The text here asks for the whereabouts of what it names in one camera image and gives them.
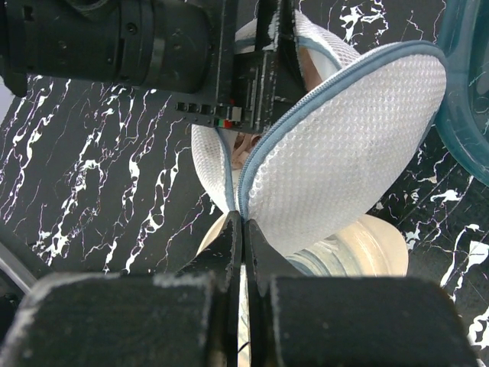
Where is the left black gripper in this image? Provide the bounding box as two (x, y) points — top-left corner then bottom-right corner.
(1, 1), (306, 130)

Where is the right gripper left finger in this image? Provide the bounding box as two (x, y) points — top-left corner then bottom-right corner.
(1, 212), (241, 366)

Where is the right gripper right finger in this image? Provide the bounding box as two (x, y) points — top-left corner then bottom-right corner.
(243, 220), (477, 366)

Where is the pink lace bra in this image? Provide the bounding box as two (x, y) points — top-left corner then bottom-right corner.
(231, 133), (262, 170)

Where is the white mesh laundry bag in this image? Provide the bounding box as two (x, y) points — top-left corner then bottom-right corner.
(191, 12), (447, 255)

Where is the pink blue swirl plate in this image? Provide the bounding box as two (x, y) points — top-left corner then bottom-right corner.
(195, 213), (410, 278)

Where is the right teal plastic bin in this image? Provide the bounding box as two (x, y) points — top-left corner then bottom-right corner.
(436, 1), (488, 185)

